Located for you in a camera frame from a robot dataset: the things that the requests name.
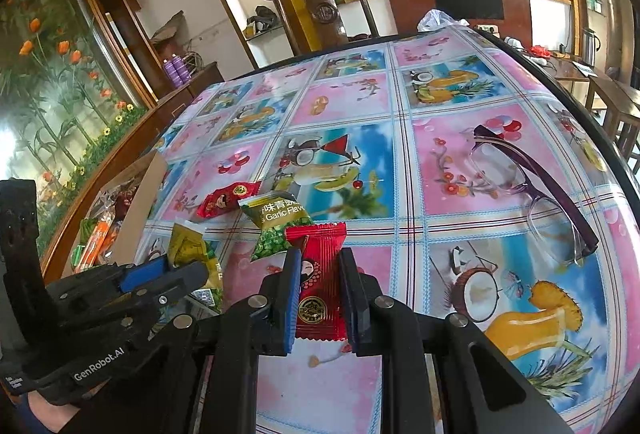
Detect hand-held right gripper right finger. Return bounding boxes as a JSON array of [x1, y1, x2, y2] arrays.
[[340, 248, 576, 434]]

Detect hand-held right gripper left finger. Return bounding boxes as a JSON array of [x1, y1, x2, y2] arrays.
[[65, 248, 304, 434]]

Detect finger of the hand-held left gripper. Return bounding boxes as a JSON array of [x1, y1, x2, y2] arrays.
[[47, 256, 170, 302], [125, 261, 210, 316]]

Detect red emblem candy packet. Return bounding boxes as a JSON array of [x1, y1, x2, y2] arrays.
[[285, 221, 348, 342], [196, 180, 263, 220]]

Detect yellow green snack packet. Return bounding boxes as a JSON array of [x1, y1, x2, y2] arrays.
[[167, 221, 226, 315]]

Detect orange label biscuit packet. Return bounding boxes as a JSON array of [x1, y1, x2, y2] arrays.
[[75, 219, 118, 272]]

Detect brown cardboard box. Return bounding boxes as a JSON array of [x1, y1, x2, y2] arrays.
[[40, 149, 168, 280]]

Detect green pea packet yellow band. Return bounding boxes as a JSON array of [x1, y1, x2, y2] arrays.
[[237, 190, 313, 261]]

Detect low wooden cabinet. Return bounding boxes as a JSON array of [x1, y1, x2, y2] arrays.
[[150, 61, 226, 115]]

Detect dark crumpled bag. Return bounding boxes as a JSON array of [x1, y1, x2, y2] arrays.
[[246, 5, 281, 34]]

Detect white plastic bag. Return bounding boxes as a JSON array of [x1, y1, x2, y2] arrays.
[[417, 9, 471, 33]]

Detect dark wooden chair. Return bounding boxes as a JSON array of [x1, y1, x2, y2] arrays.
[[262, 0, 382, 56]]

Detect wooden television cabinet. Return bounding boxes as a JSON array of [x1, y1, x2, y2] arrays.
[[385, 0, 531, 36]]

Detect wooden side table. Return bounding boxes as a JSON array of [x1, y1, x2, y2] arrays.
[[550, 56, 640, 167]]

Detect steel electric kettle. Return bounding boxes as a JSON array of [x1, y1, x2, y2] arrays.
[[580, 28, 601, 65]]

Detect flower wall mural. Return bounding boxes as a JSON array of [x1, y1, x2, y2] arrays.
[[0, 0, 151, 255]]

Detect purple frame eyeglasses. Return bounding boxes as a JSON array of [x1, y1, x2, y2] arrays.
[[467, 124, 601, 267]]

